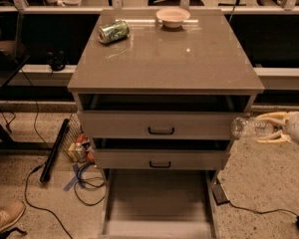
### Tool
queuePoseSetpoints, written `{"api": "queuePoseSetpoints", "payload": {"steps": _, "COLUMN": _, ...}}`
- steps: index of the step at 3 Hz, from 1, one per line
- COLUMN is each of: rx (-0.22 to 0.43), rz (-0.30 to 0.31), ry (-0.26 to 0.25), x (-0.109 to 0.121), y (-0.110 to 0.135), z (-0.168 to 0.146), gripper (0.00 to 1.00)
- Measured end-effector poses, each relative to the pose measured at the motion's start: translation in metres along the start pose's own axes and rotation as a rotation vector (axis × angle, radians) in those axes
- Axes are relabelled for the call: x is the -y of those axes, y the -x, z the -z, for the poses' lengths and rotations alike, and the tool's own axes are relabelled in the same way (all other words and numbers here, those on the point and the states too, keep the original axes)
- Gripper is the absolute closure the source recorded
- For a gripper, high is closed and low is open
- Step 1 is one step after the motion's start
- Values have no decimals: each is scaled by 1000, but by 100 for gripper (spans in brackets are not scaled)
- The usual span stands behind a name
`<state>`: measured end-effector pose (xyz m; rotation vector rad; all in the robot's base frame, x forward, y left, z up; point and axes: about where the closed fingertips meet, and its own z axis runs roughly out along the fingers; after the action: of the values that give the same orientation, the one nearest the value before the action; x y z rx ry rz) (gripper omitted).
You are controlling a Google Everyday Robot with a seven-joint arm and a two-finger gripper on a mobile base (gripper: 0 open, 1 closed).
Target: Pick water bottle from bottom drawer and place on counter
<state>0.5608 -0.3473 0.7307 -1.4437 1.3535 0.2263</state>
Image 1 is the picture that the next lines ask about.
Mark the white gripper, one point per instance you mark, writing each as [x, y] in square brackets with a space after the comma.
[291, 121]

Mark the clear plastic water bottle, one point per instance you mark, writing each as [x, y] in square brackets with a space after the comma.
[252, 128]

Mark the grey drawer cabinet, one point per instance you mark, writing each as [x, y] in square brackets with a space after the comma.
[198, 68]

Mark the bottom grey drawer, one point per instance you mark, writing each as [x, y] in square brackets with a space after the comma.
[158, 204]

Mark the grey drawer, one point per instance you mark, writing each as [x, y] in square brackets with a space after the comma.
[158, 204]
[157, 125]
[161, 159]

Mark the middle grey drawer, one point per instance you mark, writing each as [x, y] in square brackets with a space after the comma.
[161, 159]

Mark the top grey drawer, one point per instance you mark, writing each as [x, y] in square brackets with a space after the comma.
[157, 125]

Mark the black power adapter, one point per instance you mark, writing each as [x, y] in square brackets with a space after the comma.
[219, 194]

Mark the white ceramic bowl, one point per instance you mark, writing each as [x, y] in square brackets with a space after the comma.
[172, 17]

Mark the green crushed soda can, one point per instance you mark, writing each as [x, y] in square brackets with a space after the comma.
[113, 32]

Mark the blue tape strip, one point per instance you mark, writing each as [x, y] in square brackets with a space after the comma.
[77, 179]

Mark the black headphones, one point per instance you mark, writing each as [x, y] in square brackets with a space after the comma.
[57, 62]

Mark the black bar on floor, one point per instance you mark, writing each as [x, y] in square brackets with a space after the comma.
[46, 173]

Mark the tan shoe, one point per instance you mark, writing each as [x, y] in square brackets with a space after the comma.
[10, 214]

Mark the dark chair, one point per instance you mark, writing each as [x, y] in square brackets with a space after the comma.
[13, 54]

